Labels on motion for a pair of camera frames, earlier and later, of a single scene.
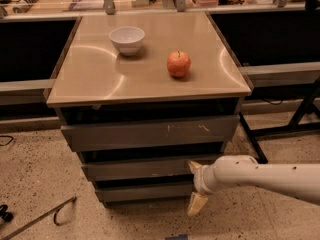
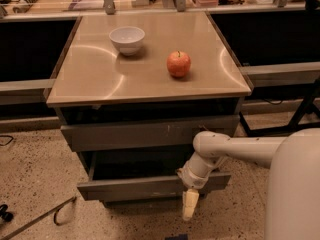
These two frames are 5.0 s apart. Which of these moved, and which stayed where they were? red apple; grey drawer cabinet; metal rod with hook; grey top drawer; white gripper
Moved: white gripper
Stayed: grey drawer cabinet; metal rod with hook; red apple; grey top drawer
